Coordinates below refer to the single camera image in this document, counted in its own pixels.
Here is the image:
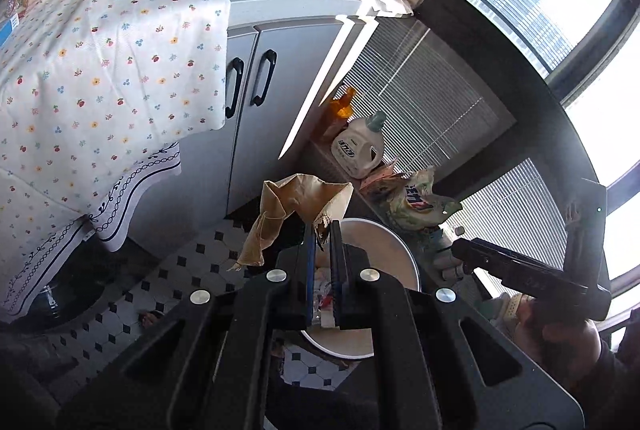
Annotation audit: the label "brown paper bag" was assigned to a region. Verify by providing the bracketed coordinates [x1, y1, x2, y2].
[232, 173, 355, 271]

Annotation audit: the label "white trash bin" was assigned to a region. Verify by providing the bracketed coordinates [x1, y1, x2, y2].
[303, 218, 421, 361]

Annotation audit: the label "person's right hand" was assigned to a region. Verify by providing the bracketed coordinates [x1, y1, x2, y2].
[513, 297, 602, 390]

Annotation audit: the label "printed refill pouch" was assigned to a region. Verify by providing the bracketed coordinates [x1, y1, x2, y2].
[378, 166, 463, 232]

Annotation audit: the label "white laundry detergent jug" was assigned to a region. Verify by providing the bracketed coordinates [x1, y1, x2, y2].
[331, 111, 386, 180]

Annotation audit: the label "orange spray bottle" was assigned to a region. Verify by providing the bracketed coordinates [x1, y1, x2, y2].
[320, 87, 356, 141]

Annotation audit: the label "grey cabinet doors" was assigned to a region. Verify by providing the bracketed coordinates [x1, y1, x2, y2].
[128, 18, 351, 254]

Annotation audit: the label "floral white tablecloth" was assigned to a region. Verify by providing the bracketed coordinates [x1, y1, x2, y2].
[1, 0, 231, 323]

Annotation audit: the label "blue white carton box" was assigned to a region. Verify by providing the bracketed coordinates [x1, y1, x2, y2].
[0, 13, 20, 47]

